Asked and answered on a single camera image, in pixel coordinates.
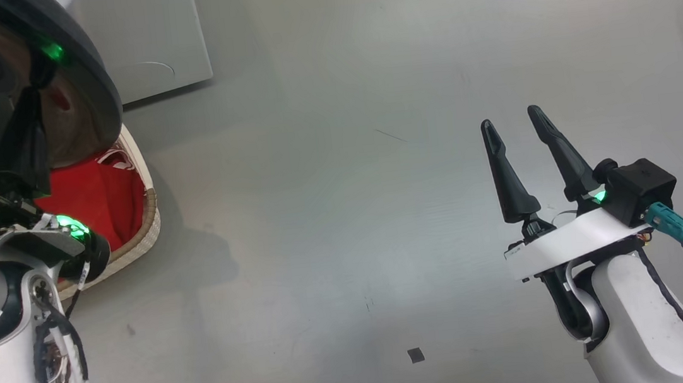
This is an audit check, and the black glass washing machine door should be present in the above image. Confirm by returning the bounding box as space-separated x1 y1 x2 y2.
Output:
0 0 129 181

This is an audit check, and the red garment with white trim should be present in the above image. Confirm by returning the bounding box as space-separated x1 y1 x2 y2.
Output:
27 145 153 259

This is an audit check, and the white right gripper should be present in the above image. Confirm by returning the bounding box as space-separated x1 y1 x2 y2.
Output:
478 93 659 286

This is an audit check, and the cream perforated laundry basket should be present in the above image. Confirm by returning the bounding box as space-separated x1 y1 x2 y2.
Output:
25 119 169 305

